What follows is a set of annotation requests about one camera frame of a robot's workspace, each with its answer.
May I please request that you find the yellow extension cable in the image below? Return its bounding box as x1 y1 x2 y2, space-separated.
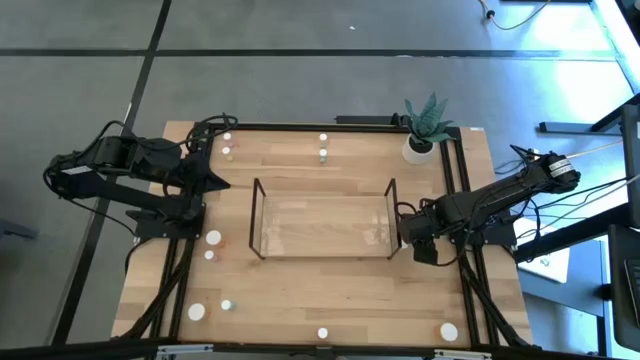
567 139 625 161

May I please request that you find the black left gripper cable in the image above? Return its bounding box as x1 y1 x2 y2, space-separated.
185 112 240 151

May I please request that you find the black desk leg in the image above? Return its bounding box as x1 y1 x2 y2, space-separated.
538 92 640 136

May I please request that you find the long black bar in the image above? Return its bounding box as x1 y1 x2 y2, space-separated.
334 114 407 126

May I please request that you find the black desk beam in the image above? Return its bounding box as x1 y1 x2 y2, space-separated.
513 202 632 265

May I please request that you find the green plant in white pot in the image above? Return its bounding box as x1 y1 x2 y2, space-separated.
401 91 455 166

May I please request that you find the black monitor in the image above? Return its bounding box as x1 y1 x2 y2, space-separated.
621 103 640 230

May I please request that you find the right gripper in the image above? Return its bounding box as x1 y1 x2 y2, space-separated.
398 198 445 247

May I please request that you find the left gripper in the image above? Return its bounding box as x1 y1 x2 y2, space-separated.
175 147 232 197

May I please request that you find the grey floor object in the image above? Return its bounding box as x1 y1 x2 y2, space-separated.
0 218 39 242

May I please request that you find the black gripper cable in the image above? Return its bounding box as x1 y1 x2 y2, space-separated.
185 112 240 151
433 234 465 268

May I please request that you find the yellowish cable with black plug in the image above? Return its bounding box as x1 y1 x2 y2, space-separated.
477 0 554 32

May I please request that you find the grey desk panel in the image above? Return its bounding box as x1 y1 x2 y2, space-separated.
518 238 612 318

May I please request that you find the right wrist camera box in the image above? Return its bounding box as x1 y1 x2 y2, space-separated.
412 238 441 267

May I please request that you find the black floor cable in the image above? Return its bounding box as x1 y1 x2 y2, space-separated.
519 174 631 226

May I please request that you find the silver metal bracket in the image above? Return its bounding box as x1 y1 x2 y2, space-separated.
155 342 214 360
433 348 494 360

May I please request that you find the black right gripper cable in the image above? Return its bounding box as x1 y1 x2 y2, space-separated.
433 234 465 268

